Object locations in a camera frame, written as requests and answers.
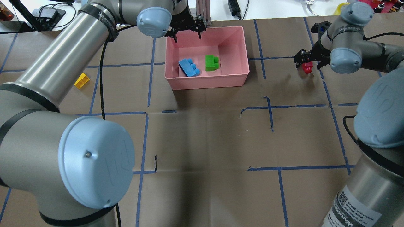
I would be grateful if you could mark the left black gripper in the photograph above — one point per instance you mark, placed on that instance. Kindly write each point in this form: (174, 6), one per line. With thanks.
(183, 20)

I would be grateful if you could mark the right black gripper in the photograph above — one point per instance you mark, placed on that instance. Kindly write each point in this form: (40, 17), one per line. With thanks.
(316, 51)

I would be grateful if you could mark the red toy block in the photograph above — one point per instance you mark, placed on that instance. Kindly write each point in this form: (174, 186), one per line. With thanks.
(307, 67)

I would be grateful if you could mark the blue toy block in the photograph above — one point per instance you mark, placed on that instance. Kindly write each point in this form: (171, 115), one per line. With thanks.
(188, 67)

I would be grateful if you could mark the green toy block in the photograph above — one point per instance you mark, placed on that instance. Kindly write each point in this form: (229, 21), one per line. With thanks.
(211, 63)

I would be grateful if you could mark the yellow toy block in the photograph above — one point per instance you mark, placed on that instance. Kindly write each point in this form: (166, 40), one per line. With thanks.
(81, 81)

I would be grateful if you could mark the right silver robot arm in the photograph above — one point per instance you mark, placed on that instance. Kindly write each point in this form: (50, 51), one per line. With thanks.
(374, 192)

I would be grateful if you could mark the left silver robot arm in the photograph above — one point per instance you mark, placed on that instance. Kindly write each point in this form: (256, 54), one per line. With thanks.
(77, 167)

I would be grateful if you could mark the pink plastic box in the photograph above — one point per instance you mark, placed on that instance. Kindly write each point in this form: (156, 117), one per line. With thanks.
(228, 43)

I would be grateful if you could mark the black power adapter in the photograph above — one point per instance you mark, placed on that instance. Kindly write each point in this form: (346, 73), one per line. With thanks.
(234, 8)

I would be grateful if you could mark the aluminium profile post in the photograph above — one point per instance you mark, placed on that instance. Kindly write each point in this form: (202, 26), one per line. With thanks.
(203, 7)

